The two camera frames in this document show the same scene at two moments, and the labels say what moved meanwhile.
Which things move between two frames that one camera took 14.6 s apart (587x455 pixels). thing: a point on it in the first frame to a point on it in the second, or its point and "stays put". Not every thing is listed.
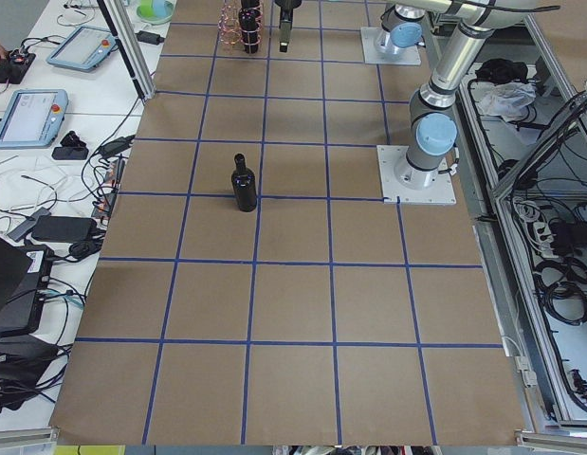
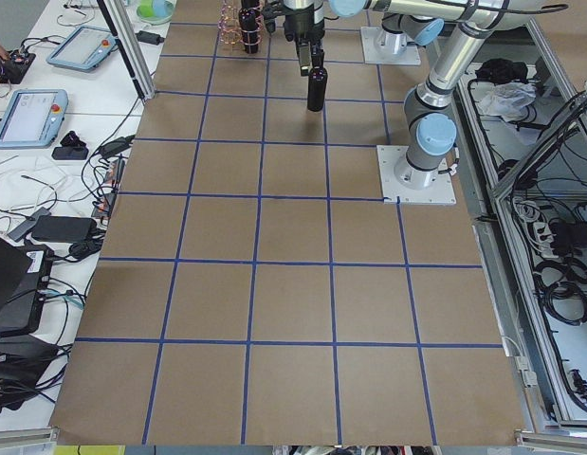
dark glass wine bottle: [244, 182] to [317, 88]
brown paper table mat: [324, 317] stays put
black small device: [72, 148] stays put
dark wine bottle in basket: [249, 19] stays put
